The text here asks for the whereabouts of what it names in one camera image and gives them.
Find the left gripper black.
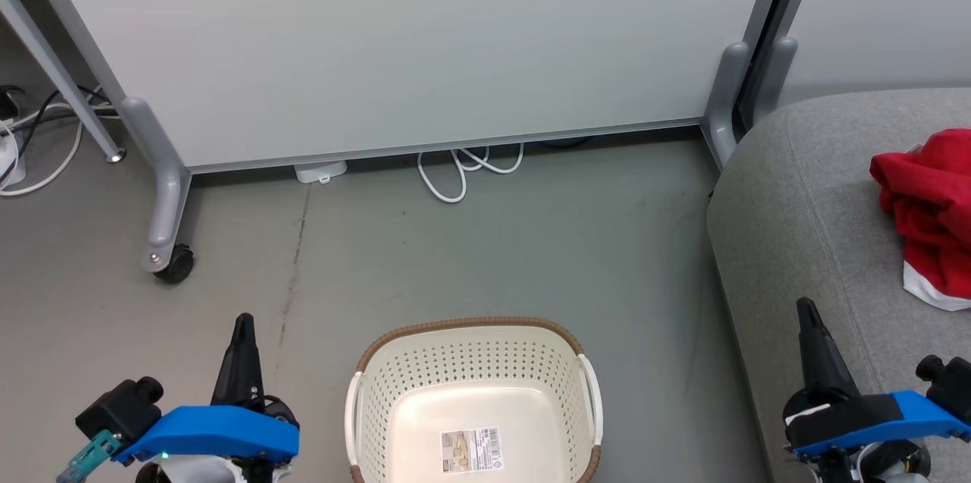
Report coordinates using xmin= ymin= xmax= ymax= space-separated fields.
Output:
xmin=211 ymin=312 xmax=301 ymax=483

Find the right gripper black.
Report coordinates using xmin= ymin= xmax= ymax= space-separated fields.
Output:
xmin=784 ymin=297 xmax=903 ymax=450

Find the red garment with white panel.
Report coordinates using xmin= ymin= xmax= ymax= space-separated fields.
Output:
xmin=869 ymin=128 xmax=971 ymax=237

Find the cream perforated laundry basket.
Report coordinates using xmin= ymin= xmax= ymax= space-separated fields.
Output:
xmin=345 ymin=316 xmax=605 ymax=483

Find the grey fabric sofa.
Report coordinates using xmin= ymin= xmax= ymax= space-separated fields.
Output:
xmin=705 ymin=87 xmax=971 ymax=483

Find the black caster wheel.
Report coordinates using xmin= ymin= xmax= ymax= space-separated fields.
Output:
xmin=154 ymin=243 xmax=196 ymax=285

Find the grey partition foot with caster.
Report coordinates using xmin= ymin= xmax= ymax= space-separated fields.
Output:
xmin=118 ymin=96 xmax=191 ymax=273

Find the white power adapter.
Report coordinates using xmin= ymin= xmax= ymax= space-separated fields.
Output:
xmin=294 ymin=158 xmax=349 ymax=186

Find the barcode sticker label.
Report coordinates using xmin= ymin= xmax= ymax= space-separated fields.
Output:
xmin=440 ymin=427 xmax=506 ymax=475

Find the white power strip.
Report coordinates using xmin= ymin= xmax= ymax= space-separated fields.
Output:
xmin=0 ymin=119 xmax=28 ymax=189

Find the grey metal table leg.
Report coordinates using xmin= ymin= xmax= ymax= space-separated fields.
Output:
xmin=0 ymin=0 xmax=127 ymax=165

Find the narrow white partition panel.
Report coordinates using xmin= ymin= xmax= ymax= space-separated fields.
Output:
xmin=781 ymin=0 xmax=971 ymax=106

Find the large white partition panel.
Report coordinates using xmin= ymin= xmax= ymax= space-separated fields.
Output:
xmin=15 ymin=0 xmax=793 ymax=174

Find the left blue camera bracket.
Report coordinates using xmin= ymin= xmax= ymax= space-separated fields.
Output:
xmin=114 ymin=405 xmax=301 ymax=466

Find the blue camera bracket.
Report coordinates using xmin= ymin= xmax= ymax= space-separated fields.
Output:
xmin=793 ymin=390 xmax=971 ymax=458
xmin=114 ymin=405 xmax=301 ymax=466

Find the right blue camera bracket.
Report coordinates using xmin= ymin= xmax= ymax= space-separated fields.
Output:
xmin=793 ymin=390 xmax=971 ymax=458

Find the left arm black teal-plug cable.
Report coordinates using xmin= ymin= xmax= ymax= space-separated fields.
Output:
xmin=56 ymin=430 xmax=123 ymax=483

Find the long white floor cable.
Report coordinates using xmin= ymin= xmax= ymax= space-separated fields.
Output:
xmin=0 ymin=100 xmax=122 ymax=199

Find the coiled white cable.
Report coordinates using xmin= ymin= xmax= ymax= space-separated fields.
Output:
xmin=416 ymin=142 xmax=526 ymax=205

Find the black floor cable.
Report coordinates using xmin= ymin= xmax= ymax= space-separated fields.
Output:
xmin=0 ymin=87 xmax=118 ymax=188

